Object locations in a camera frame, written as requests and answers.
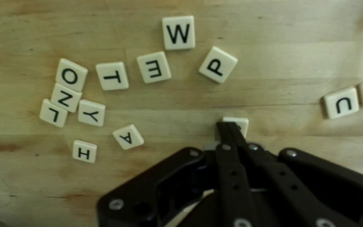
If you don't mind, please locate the cream letter tile E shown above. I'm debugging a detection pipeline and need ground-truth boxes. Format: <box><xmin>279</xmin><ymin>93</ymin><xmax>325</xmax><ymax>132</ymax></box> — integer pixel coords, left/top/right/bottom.
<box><xmin>135</xmin><ymin>51</ymin><xmax>173</xmax><ymax>85</ymax></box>

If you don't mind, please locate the cream letter tile A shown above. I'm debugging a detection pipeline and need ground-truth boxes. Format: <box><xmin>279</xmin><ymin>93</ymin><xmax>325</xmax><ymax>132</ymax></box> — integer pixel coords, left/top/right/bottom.
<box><xmin>111</xmin><ymin>123</ymin><xmax>146</xmax><ymax>152</ymax></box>

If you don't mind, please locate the cream letter tile N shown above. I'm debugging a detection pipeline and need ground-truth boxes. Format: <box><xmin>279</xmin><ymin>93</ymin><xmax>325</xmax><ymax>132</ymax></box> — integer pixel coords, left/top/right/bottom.
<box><xmin>49</xmin><ymin>83</ymin><xmax>83</xmax><ymax>115</ymax></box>

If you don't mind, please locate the cream letter tile U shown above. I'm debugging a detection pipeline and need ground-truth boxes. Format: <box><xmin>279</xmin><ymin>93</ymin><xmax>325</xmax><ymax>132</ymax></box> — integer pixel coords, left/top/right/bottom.
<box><xmin>321</xmin><ymin>86</ymin><xmax>360</xmax><ymax>122</ymax></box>

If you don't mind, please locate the cream letter tile H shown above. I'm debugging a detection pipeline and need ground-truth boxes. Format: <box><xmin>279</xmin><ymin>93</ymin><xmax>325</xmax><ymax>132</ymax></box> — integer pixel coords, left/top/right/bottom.
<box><xmin>71</xmin><ymin>139</ymin><xmax>100</xmax><ymax>166</ymax></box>

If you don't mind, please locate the cream letter tile P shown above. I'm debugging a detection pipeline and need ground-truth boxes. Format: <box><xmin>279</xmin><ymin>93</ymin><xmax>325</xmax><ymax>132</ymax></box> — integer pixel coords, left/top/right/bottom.
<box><xmin>198</xmin><ymin>45</ymin><xmax>239</xmax><ymax>85</ymax></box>

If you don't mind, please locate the cream letter tile W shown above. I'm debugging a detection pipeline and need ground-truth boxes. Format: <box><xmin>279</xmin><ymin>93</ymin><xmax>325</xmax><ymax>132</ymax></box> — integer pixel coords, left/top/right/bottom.
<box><xmin>160</xmin><ymin>14</ymin><xmax>198</xmax><ymax>52</ymax></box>

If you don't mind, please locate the cream letter tile O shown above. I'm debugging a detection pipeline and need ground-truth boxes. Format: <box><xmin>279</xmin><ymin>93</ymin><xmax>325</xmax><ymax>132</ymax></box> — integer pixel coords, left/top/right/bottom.
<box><xmin>54</xmin><ymin>57</ymin><xmax>89</xmax><ymax>94</ymax></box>

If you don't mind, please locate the cream letter tile T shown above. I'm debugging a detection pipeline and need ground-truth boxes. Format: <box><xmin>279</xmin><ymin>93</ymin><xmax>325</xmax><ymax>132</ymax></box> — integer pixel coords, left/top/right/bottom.
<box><xmin>95</xmin><ymin>61</ymin><xmax>131</xmax><ymax>93</ymax></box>

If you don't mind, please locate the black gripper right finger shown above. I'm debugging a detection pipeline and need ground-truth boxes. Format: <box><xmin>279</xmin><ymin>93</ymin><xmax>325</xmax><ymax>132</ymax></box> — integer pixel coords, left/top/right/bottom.
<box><xmin>231</xmin><ymin>123</ymin><xmax>363</xmax><ymax>227</ymax></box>

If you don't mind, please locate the cream letter tile S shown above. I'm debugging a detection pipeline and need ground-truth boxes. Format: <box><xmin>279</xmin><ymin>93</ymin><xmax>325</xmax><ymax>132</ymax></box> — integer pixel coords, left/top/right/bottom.
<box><xmin>221</xmin><ymin>117</ymin><xmax>251</xmax><ymax>138</ymax></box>

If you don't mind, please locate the cream letter tile Y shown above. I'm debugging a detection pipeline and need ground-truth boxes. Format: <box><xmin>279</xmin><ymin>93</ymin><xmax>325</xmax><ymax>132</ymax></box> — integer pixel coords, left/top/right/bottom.
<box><xmin>77</xmin><ymin>99</ymin><xmax>107</xmax><ymax>129</ymax></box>

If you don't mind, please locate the cream letter tile L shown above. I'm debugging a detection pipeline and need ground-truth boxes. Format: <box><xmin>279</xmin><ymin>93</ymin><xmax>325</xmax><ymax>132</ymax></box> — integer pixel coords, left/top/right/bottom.
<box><xmin>38</xmin><ymin>98</ymin><xmax>69</xmax><ymax>130</ymax></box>

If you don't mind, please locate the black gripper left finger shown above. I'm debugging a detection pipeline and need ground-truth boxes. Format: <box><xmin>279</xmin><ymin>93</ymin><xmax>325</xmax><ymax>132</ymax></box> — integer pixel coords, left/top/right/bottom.
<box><xmin>97</xmin><ymin>122</ymin><xmax>261</xmax><ymax>227</ymax></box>

